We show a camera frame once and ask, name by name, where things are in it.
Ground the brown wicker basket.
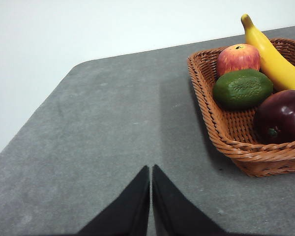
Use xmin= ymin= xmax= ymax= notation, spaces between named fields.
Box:
xmin=187 ymin=38 xmax=295 ymax=177

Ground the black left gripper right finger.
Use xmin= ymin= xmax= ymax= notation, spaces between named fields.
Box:
xmin=151 ymin=164 xmax=228 ymax=236

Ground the yellow banana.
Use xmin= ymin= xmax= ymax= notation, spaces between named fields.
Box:
xmin=240 ymin=14 xmax=295 ymax=96

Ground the dark green fruit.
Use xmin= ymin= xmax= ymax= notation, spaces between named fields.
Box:
xmin=212 ymin=69 xmax=274 ymax=111

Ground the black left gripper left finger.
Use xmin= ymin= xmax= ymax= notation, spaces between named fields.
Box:
xmin=76 ymin=165 xmax=150 ymax=236

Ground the red orange peach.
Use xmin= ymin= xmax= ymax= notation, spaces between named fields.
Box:
xmin=216 ymin=43 xmax=261 ymax=77

